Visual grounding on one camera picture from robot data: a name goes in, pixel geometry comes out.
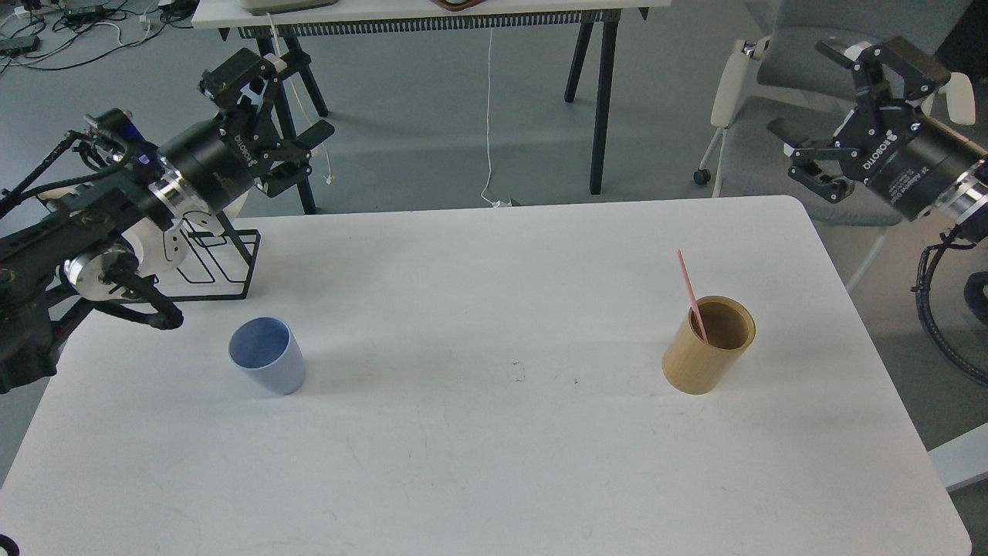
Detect blue plastic cup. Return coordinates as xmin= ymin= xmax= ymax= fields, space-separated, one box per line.
xmin=227 ymin=317 xmax=306 ymax=395

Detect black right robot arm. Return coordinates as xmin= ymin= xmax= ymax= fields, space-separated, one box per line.
xmin=768 ymin=36 xmax=987 ymax=386

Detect pink chopstick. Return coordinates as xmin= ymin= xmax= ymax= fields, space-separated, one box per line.
xmin=676 ymin=249 xmax=709 ymax=344

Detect floor cables and adapters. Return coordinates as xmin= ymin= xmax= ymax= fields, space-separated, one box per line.
xmin=0 ymin=0 xmax=200 ymax=74

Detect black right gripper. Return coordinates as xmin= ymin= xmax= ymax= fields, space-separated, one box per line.
xmin=768 ymin=36 xmax=983 ymax=225

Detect white table with black legs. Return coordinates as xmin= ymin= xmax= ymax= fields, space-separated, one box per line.
xmin=193 ymin=1 xmax=669 ymax=212

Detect white hanging cable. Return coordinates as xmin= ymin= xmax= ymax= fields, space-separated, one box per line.
xmin=481 ymin=28 xmax=523 ymax=209
xmin=266 ymin=12 xmax=337 ymax=186

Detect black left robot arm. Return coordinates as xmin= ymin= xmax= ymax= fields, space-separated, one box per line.
xmin=2 ymin=49 xmax=334 ymax=393

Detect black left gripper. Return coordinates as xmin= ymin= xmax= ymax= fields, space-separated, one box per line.
xmin=159 ymin=49 xmax=336 ymax=212

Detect bamboo cylinder holder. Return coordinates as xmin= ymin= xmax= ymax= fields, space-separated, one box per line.
xmin=662 ymin=296 xmax=756 ymax=395

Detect black wire cup rack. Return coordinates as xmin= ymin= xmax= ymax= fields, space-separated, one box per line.
xmin=148 ymin=215 xmax=261 ymax=302

